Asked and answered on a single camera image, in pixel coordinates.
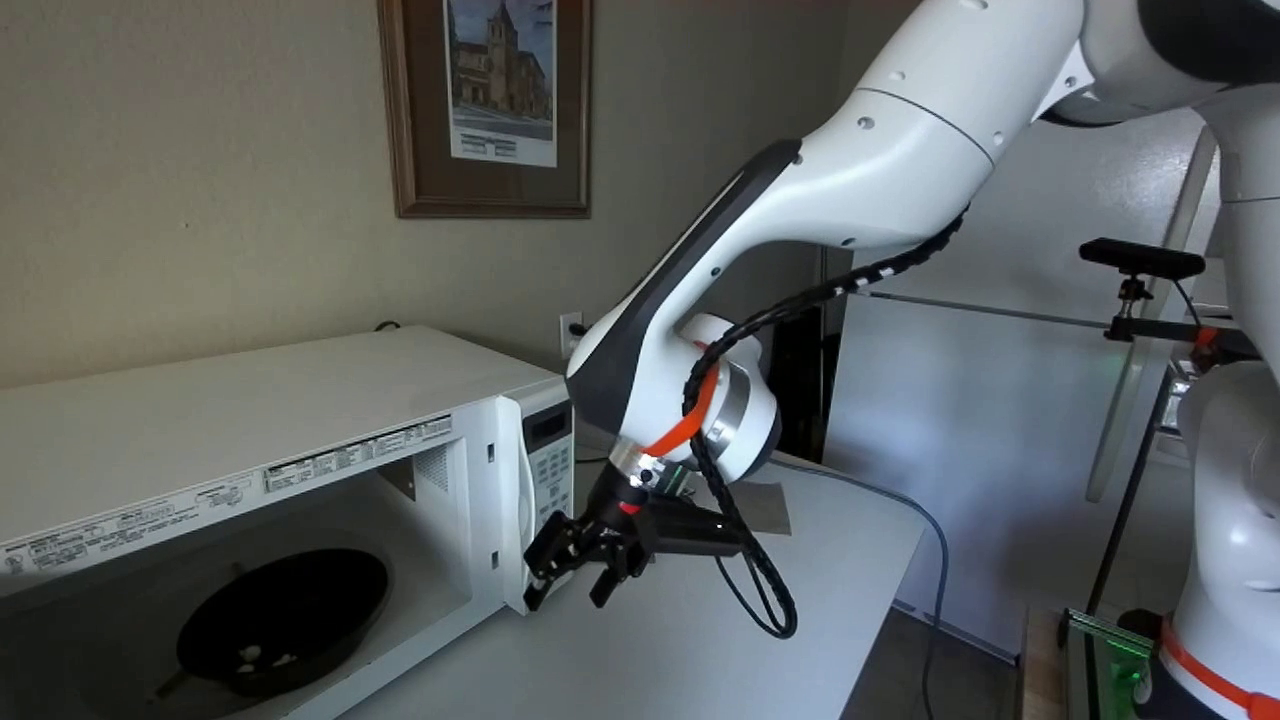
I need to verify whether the brown paper patch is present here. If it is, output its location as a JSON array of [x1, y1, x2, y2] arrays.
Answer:
[[725, 479, 793, 541]]

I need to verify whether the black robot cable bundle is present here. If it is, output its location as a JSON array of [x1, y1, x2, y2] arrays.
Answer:
[[676, 215, 971, 646]]

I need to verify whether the brown framed wall picture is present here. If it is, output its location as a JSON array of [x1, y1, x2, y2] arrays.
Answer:
[[375, 0, 596, 224]]

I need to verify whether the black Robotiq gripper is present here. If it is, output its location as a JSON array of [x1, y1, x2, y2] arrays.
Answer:
[[519, 464, 671, 618]]

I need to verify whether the white microwave oven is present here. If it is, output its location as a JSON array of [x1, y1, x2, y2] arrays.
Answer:
[[0, 322, 580, 720]]

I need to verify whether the orange strap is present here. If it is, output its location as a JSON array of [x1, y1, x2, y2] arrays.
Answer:
[[643, 367, 730, 464]]

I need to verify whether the black bowl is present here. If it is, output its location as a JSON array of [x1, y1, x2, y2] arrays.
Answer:
[[158, 545, 394, 705]]

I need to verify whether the large white panel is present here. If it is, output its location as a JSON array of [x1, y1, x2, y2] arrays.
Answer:
[[822, 103, 1223, 664]]

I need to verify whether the blue cable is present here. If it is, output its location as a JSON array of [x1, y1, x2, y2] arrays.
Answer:
[[797, 464, 951, 678]]

